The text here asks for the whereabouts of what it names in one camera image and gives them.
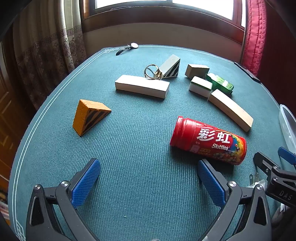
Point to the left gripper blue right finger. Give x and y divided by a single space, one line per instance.
214 182

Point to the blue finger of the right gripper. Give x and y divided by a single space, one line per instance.
265 164
287 155

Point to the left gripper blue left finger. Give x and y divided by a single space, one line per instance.
83 181

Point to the red Skittles candy can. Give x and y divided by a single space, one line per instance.
208 141

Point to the long natural wooden block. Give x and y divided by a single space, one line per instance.
231 109

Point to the orange striped triangular block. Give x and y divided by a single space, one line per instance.
88 114

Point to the green tin box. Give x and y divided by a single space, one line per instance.
220 83

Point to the green white mahjong tile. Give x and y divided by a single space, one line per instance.
200 86

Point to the long white wooden block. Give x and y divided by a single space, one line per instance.
141 85

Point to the small tan wooden block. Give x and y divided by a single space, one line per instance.
196 70

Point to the white striped triangular block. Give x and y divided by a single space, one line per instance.
170 68

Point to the white USB charger plug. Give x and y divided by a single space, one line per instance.
254 180

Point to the grey gloved right hand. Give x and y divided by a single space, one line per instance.
284 217

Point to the clear plastic bowl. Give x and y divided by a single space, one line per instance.
288 127

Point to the black smartphone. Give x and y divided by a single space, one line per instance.
251 75

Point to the red quilted curtain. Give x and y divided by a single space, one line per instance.
254 36

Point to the beige patterned curtain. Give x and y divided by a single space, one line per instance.
48 45

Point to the brown wooden window frame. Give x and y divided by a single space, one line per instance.
167 12

